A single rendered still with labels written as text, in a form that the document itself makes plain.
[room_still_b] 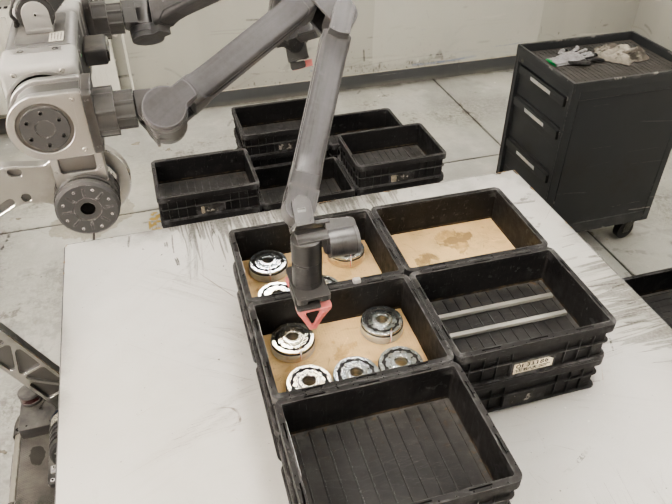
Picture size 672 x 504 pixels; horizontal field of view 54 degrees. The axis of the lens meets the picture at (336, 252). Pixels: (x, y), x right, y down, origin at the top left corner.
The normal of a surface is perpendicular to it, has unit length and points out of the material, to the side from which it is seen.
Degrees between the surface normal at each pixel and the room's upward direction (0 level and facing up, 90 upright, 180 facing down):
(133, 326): 0
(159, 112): 46
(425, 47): 90
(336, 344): 0
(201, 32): 90
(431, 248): 0
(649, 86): 90
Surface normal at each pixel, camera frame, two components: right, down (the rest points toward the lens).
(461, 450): 0.00, -0.79
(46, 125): 0.29, 0.59
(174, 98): 0.21, -0.13
